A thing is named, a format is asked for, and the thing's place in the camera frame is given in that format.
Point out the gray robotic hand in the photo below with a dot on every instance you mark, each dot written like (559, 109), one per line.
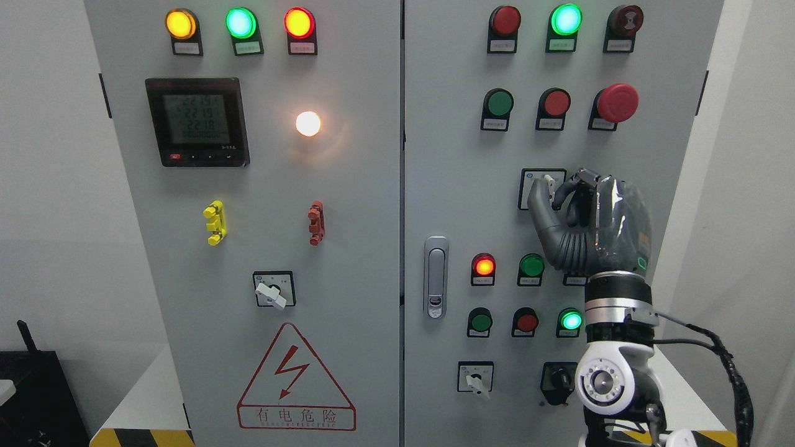
(592, 224)

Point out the black white robot arm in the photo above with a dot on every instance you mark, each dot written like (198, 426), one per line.
(613, 379)

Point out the middle green lamp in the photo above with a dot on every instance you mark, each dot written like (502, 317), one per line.
(531, 270)

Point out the green lamp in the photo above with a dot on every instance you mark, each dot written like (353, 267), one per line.
(563, 26)
(531, 270)
(242, 25)

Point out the lower lit green button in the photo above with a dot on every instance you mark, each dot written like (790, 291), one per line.
(569, 322)

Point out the lower red push button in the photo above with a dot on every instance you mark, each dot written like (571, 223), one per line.
(525, 323)

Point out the red push button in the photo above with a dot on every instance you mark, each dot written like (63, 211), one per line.
(553, 105)
(525, 323)

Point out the red emergency stop button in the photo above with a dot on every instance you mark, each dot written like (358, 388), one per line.
(614, 104)

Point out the lit red indicator lamp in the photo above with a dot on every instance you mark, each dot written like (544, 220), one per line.
(483, 270)

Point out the upper red push button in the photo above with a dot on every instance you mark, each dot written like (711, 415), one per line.
(553, 105)

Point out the lower green push button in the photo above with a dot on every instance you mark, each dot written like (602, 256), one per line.
(479, 323)

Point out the green push button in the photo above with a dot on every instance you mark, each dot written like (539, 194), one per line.
(479, 323)
(497, 106)

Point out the upper green push button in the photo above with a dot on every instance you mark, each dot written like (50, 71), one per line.
(497, 106)

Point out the right gray cabinet door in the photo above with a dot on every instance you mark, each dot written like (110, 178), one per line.
(472, 186)

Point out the gray cabinet door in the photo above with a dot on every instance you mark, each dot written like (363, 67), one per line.
(346, 288)
(472, 186)

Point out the dark red buzzer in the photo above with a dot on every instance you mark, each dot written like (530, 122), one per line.
(623, 23)

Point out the top right green lamp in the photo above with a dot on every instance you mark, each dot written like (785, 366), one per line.
(563, 26)

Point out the top right red lamp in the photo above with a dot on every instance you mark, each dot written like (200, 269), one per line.
(503, 30)

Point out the white glowing indicator lamp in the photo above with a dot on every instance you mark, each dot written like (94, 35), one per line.
(308, 123)

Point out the left gray cabinet door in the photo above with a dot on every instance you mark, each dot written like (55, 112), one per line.
(346, 288)

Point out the red electric hazard sticker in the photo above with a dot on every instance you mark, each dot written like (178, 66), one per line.
(292, 389)

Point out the top left red lamp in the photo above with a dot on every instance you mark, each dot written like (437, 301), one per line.
(300, 27)

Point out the top left green lamp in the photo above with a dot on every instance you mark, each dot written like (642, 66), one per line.
(242, 25)

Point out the digital power meter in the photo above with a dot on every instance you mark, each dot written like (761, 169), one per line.
(198, 122)

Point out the yellow indicator lamp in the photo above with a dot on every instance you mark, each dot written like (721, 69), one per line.
(185, 32)

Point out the black box with antenna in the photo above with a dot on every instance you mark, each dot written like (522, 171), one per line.
(40, 409)

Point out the black rotary selector switch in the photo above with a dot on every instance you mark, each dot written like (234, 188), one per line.
(557, 382)

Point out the silver door handle lock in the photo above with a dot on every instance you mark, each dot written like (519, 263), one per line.
(435, 276)

